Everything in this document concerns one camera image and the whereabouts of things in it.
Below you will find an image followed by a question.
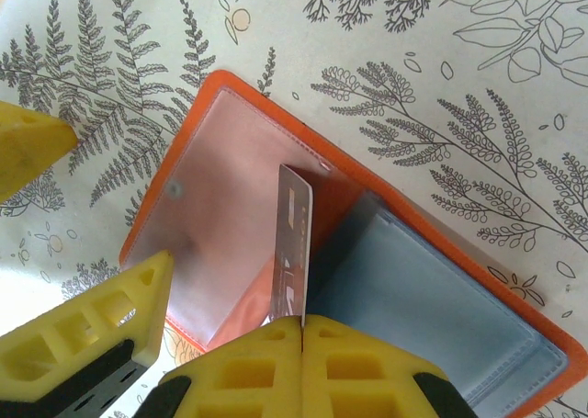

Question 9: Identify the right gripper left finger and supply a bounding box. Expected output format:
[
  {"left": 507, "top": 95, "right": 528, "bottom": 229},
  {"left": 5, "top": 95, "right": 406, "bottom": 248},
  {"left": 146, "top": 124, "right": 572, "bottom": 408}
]
[{"left": 149, "top": 316, "right": 302, "bottom": 418}]

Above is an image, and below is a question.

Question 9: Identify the orange card holder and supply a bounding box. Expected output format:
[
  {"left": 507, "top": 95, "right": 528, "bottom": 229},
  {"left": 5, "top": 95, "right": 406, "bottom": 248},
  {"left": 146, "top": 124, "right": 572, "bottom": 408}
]
[{"left": 118, "top": 68, "right": 583, "bottom": 418}]

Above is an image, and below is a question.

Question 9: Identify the black VIP credit card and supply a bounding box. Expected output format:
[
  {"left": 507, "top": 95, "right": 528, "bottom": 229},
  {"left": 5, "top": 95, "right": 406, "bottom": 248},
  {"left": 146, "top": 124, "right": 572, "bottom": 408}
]
[{"left": 264, "top": 163, "right": 316, "bottom": 328}]

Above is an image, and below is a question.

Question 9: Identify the floral patterned tablecloth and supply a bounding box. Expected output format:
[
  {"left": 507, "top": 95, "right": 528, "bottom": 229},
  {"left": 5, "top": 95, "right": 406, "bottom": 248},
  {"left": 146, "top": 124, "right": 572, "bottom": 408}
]
[{"left": 0, "top": 0, "right": 588, "bottom": 418}]

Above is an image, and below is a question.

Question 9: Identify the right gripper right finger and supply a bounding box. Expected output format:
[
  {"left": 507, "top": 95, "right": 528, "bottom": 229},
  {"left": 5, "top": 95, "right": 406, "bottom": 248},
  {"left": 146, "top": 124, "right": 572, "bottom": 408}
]
[{"left": 301, "top": 315, "right": 480, "bottom": 418}]

